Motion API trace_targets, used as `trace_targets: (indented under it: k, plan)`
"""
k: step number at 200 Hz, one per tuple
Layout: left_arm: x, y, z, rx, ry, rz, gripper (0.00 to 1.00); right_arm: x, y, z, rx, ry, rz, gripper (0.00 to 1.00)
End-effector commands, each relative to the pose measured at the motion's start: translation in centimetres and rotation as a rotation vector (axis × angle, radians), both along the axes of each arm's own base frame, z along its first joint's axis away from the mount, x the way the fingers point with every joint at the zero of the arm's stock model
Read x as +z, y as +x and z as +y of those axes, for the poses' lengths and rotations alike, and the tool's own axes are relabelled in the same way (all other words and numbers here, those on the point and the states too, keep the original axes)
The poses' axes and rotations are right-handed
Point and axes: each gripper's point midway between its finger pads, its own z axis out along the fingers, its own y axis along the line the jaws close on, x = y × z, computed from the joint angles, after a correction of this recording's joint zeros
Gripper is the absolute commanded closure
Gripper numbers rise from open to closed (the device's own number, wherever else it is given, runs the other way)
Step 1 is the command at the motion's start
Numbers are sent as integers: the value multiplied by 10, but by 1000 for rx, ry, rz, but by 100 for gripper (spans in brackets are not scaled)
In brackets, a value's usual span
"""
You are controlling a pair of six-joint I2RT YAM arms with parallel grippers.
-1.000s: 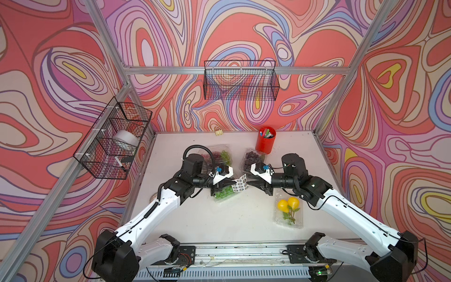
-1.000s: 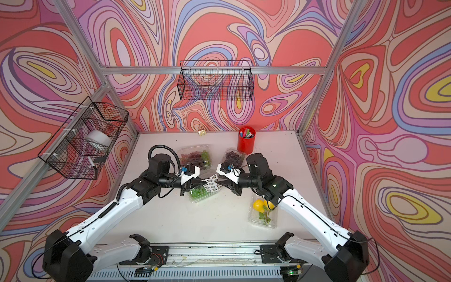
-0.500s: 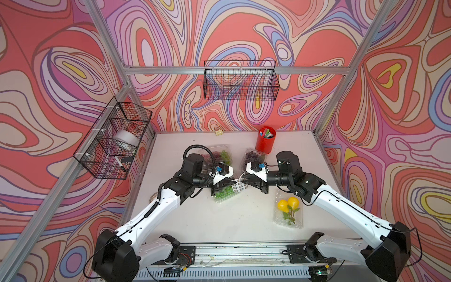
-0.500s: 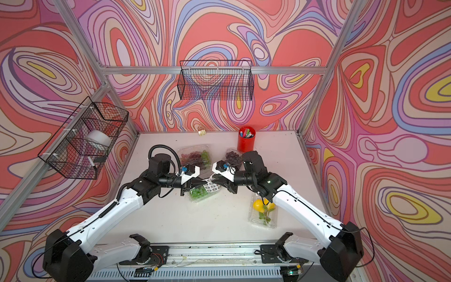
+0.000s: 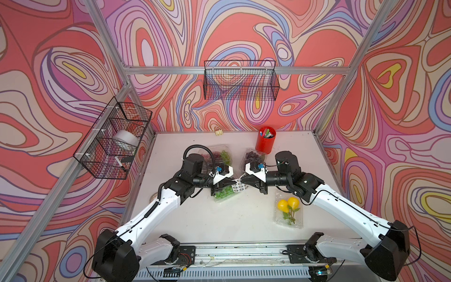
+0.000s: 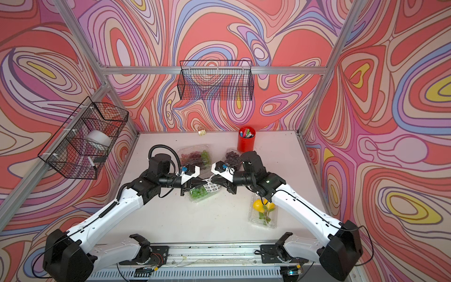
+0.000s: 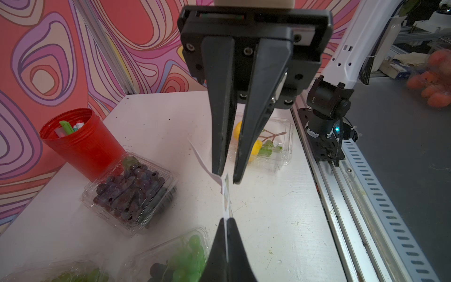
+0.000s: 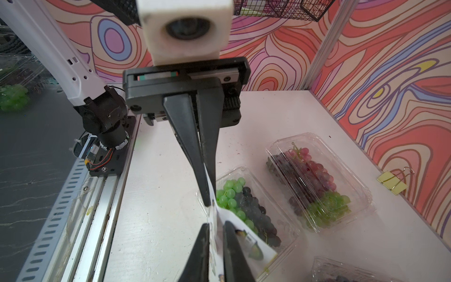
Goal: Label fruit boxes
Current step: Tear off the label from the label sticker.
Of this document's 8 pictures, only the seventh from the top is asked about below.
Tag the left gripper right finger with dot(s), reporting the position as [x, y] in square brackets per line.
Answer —
[238, 266]

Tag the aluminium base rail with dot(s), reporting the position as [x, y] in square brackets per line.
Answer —
[373, 241]

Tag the clear box red green grapes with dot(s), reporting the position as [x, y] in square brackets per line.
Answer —
[70, 271]

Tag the clear box yellow fruit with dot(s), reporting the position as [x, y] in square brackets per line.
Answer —
[273, 148]

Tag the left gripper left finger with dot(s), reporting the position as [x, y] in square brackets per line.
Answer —
[216, 266]

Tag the white fruit sticker sheet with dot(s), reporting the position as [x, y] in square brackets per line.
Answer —
[222, 181]

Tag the clear box black green grapes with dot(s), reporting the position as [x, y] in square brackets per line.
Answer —
[180, 259]

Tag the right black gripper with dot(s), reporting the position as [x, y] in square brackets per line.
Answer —
[236, 40]

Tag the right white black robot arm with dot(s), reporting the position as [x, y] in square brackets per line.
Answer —
[332, 86]

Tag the clear box dark purple grapes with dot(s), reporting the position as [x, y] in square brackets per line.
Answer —
[130, 193]

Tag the red pen cup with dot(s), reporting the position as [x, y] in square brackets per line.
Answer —
[92, 149]

